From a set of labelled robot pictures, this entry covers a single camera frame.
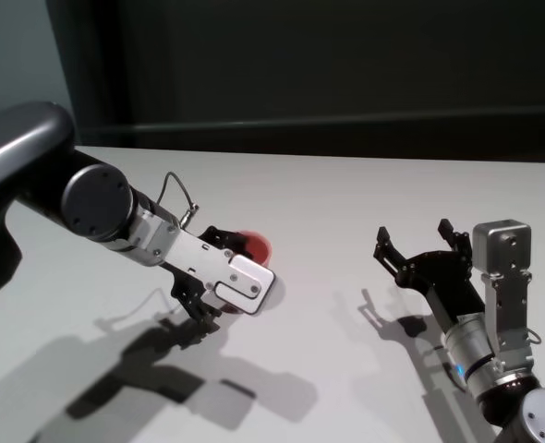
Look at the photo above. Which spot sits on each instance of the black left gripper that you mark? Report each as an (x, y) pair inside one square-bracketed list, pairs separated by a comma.
[(187, 288)]

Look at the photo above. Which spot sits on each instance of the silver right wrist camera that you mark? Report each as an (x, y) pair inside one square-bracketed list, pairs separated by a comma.
[(501, 244)]

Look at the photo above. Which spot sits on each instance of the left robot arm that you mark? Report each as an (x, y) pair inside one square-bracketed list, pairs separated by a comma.
[(94, 203)]

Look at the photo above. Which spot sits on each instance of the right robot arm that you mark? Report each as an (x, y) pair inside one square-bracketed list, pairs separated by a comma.
[(471, 350)]

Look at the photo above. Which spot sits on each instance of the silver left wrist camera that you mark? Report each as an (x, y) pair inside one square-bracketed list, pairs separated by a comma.
[(249, 286)]

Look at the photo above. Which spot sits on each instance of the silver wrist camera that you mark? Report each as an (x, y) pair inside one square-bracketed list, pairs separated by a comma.
[(249, 286), (501, 244)]

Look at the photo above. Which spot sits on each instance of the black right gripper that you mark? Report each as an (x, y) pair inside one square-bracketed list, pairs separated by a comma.
[(448, 286)]

